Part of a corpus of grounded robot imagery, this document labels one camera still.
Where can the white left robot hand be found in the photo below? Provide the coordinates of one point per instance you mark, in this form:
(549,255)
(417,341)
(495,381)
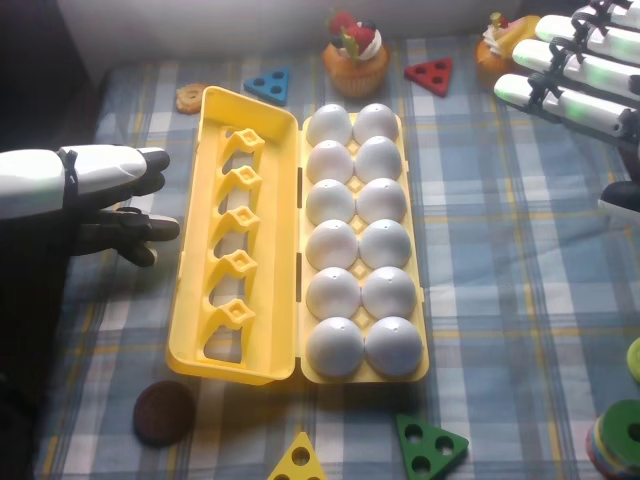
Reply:
(35,180)

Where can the white toy egg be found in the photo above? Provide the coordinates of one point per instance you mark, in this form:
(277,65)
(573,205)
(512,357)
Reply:
(382,200)
(385,245)
(332,295)
(378,160)
(328,125)
(376,124)
(330,202)
(393,345)
(334,347)
(329,162)
(331,245)
(388,292)

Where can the yellow egg carton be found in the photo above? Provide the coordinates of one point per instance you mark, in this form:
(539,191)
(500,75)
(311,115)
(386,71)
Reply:
(280,225)

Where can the black backdrop curtain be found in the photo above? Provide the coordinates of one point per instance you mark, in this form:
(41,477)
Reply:
(30,75)

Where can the tan toy biscuit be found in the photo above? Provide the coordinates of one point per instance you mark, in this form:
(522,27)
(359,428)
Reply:
(186,102)

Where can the blue triangle block with holes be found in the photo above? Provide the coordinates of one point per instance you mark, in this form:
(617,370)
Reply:
(267,92)

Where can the dark chocolate toy cookie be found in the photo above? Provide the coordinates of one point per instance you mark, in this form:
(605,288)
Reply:
(164,412)

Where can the toy strawberry cupcake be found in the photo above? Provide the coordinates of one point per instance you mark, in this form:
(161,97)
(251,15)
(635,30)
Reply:
(356,65)

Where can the yellow triangle block with holes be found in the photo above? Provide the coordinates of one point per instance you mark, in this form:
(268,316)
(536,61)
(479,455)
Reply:
(287,467)

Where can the red triangle block with holes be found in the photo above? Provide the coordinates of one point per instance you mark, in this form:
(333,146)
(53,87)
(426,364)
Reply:
(425,82)

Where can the toy yellow cream cupcake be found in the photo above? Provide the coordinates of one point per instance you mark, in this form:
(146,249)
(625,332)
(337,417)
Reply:
(492,55)

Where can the green triangle block with holes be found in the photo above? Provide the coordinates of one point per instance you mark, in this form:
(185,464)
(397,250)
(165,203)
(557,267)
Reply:
(430,457)

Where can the blue plaid table cloth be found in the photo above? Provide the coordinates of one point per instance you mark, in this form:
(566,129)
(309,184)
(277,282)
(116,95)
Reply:
(510,275)

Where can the green round disc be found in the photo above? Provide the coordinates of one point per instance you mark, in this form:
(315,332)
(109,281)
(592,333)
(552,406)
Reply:
(635,360)

